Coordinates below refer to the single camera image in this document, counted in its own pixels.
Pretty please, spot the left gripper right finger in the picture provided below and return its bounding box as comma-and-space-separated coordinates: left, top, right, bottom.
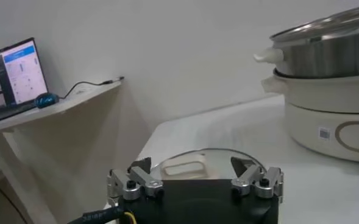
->
230, 156, 284, 199

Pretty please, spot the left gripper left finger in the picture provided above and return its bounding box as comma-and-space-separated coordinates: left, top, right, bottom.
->
107, 156, 165, 201

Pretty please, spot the glass pot lid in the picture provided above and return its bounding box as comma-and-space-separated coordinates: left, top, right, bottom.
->
149, 147, 268, 186

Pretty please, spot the perforated steel steamer basket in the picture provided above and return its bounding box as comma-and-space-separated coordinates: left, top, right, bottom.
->
254, 2, 359, 79

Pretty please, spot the white electric cooker base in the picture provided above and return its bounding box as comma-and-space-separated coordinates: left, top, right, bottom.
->
260, 68, 359, 168

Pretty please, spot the white side desk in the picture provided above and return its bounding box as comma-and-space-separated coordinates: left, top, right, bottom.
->
0, 79, 124, 224

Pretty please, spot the blue computer mouse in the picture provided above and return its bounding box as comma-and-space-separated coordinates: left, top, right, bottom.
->
34, 92, 60, 109

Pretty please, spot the open laptop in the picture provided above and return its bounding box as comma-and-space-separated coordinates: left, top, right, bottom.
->
0, 37, 49, 126

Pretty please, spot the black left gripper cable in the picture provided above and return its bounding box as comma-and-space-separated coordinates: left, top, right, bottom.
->
68, 206, 137, 224

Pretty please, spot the black usb cable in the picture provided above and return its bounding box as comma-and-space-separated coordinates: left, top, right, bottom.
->
59, 75, 125, 100

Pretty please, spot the black floor cable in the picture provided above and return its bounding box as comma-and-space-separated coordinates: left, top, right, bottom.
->
0, 181, 27, 224

